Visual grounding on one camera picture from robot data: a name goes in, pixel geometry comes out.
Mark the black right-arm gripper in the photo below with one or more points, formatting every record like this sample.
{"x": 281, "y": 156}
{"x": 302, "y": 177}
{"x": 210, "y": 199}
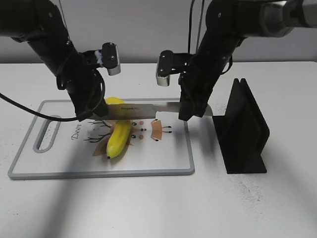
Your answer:
{"x": 197, "y": 82}

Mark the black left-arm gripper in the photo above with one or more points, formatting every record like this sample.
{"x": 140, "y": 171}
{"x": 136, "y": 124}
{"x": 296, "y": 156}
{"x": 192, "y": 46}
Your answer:
{"x": 85, "y": 86}

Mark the steel cleaver knife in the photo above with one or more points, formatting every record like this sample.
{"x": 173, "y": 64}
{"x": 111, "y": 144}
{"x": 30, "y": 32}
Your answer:
{"x": 139, "y": 111}

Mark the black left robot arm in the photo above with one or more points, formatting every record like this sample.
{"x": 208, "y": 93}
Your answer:
{"x": 39, "y": 23}

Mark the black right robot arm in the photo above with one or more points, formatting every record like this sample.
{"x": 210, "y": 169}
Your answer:
{"x": 228, "y": 24}

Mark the yellow plastic banana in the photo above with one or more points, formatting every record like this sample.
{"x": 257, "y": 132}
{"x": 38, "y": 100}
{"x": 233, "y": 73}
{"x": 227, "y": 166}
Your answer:
{"x": 118, "y": 137}

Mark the black knife stand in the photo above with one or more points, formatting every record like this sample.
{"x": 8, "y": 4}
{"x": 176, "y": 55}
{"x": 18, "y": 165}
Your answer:
{"x": 242, "y": 132}

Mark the white grey-rimmed cutting board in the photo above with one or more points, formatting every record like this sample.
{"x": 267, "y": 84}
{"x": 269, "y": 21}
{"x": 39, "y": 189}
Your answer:
{"x": 75, "y": 150}

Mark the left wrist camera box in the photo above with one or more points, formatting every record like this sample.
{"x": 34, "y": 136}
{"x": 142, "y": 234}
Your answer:
{"x": 107, "y": 57}

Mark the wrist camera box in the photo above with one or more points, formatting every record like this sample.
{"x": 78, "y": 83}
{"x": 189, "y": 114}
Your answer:
{"x": 107, "y": 57}
{"x": 170, "y": 63}

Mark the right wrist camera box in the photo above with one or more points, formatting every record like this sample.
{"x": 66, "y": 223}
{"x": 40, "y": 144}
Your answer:
{"x": 170, "y": 63}

